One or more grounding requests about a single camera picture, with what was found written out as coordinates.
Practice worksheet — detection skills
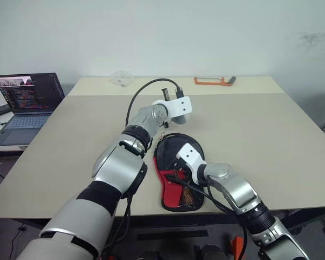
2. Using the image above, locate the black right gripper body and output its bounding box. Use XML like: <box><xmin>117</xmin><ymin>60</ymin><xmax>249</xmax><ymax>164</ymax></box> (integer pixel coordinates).
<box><xmin>173</xmin><ymin>159</ymin><xmax>196</xmax><ymax>185</ymax></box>

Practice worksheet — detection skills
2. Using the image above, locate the black red mesh pouch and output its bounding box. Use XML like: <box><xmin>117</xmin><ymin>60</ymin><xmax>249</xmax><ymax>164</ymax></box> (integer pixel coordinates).
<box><xmin>152</xmin><ymin>131</ymin><xmax>207</xmax><ymax>212</ymax></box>

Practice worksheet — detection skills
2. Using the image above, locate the clear plastic wrapper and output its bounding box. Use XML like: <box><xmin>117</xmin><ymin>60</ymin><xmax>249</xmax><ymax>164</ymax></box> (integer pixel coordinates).
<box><xmin>109</xmin><ymin>69</ymin><xmax>135</xmax><ymax>88</ymax></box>

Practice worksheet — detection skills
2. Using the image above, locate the dark rounded shape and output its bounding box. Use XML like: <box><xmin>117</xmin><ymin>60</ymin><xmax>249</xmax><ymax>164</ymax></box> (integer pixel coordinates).
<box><xmin>199</xmin><ymin>243</ymin><xmax>229</xmax><ymax>260</ymax></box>

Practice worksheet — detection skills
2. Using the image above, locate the red object under table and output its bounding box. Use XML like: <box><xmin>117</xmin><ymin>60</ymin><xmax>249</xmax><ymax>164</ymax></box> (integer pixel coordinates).
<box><xmin>229</xmin><ymin>235</ymin><xmax>246</xmax><ymax>256</ymax></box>

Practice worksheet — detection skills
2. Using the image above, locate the open grey laptop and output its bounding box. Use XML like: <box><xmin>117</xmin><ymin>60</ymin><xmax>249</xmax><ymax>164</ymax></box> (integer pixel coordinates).
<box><xmin>0</xmin><ymin>72</ymin><xmax>66</xmax><ymax>147</ymax></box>

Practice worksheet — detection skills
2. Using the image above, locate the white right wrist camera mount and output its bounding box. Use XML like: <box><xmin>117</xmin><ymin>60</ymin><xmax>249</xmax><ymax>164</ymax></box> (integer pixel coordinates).
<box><xmin>176</xmin><ymin>143</ymin><xmax>208</xmax><ymax>185</ymax></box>

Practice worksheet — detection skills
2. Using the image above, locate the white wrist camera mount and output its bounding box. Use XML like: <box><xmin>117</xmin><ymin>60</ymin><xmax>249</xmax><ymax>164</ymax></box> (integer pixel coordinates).
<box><xmin>165</xmin><ymin>96</ymin><xmax>193</xmax><ymax>126</ymax></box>
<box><xmin>176</xmin><ymin>143</ymin><xmax>208</xmax><ymax>185</ymax></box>

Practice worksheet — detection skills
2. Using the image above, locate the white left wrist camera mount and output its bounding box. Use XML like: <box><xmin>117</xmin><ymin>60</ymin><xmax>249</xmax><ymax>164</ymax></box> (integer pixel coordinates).
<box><xmin>165</xmin><ymin>96</ymin><xmax>193</xmax><ymax>126</ymax></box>

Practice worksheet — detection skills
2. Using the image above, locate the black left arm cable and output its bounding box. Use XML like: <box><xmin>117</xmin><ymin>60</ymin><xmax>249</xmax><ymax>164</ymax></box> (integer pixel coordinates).
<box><xmin>125</xmin><ymin>78</ymin><xmax>184</xmax><ymax>126</ymax></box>

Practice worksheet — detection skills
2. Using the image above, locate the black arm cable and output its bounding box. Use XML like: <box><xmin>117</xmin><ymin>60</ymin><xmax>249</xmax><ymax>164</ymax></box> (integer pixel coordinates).
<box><xmin>178</xmin><ymin>178</ymin><xmax>249</xmax><ymax>257</ymax></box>
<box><xmin>125</xmin><ymin>78</ymin><xmax>184</xmax><ymax>126</ymax></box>

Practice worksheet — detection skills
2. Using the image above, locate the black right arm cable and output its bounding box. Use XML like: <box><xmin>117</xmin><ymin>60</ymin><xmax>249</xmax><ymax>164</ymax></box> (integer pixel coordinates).
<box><xmin>178</xmin><ymin>178</ymin><xmax>249</xmax><ymax>257</ymax></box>

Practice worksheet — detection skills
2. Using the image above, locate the orange hacksaw frame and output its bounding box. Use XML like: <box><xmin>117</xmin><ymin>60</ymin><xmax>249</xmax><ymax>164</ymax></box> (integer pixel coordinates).
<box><xmin>193</xmin><ymin>76</ymin><xmax>237</xmax><ymax>87</ymax></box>

